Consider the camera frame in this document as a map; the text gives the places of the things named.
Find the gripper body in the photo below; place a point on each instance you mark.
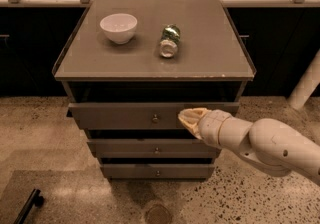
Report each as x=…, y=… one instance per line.
x=210, y=128

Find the grey top drawer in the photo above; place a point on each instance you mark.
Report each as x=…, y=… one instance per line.
x=137, y=116

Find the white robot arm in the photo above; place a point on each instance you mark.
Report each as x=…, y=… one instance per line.
x=267, y=144

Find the grey drawer cabinet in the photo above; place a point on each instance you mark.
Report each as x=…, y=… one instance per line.
x=211, y=64

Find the grey bottom drawer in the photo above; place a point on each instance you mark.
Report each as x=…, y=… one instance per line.
x=157, y=171

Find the green soda can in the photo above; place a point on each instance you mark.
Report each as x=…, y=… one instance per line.
x=169, y=42

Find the round floor drain cover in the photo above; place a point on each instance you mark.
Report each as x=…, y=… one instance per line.
x=158, y=214

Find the white ceramic bowl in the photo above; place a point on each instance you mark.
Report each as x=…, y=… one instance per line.
x=119, y=28

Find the grey floor mat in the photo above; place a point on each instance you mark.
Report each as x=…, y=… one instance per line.
x=70, y=197

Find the black bar on floor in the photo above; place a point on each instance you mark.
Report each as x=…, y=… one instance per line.
x=35, y=199

